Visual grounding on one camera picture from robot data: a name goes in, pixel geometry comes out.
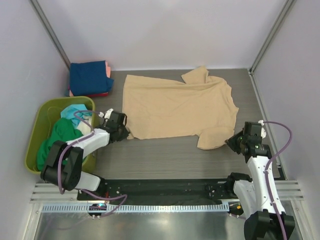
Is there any beige t shirt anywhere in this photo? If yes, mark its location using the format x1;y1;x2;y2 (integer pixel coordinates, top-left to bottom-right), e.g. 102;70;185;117
122;66;239;150

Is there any olive green plastic bin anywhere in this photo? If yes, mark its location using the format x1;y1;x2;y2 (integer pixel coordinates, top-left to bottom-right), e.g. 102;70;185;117
24;96;96;175

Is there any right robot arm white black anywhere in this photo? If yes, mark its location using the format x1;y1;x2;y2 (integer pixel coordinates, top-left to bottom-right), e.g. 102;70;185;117
225;120;296;240

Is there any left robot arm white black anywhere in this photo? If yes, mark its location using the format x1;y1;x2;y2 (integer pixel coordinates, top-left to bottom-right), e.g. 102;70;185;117
40;108;130;200

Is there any folded red t shirt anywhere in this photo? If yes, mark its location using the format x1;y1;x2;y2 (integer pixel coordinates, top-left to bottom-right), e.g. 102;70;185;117
65;86;109;98

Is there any white t shirt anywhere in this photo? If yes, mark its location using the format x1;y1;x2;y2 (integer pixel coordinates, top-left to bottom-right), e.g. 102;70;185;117
74;116;92;138

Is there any light blue t shirt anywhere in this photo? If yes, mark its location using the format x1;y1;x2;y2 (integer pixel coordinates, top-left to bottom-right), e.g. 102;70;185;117
60;104;92;128

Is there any folded dark blue t shirt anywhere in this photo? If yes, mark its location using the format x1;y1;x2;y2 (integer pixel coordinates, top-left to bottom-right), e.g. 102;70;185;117
69;60;114;94

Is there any folded salmon pink t shirt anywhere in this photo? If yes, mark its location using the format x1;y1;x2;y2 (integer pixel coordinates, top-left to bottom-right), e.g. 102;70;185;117
66;62;111;98

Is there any green t shirt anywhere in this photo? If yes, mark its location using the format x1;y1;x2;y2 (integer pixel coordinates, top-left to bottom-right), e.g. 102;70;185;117
36;118;83;172

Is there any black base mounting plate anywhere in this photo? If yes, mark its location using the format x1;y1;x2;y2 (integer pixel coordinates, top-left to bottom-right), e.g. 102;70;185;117
92;178;244;217

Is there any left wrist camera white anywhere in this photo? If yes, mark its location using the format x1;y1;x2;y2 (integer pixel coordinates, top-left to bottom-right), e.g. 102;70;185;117
98;108;114;120

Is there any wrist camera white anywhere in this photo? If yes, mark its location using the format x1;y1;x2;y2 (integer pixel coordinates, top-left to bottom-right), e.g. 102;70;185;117
258;120;267;139
98;108;114;120

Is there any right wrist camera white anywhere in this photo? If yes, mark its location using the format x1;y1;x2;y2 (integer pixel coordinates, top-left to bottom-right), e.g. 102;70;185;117
258;120;267;139

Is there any aluminium frame rail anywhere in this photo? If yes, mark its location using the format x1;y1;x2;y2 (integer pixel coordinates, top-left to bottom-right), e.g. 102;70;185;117
29;180;304;204

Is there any white slotted cable duct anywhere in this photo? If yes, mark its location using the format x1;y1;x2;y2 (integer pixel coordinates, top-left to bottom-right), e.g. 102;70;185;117
41;202;229;214

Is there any left aluminium corner post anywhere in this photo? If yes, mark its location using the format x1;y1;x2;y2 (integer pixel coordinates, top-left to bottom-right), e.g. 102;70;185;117
29;0;71;70

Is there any aluminium corner post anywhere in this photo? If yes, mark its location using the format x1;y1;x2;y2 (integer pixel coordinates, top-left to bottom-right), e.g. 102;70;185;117
248;0;297;76
29;0;71;70

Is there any right aluminium corner post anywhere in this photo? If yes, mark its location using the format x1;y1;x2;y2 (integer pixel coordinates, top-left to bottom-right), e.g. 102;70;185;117
248;0;297;76

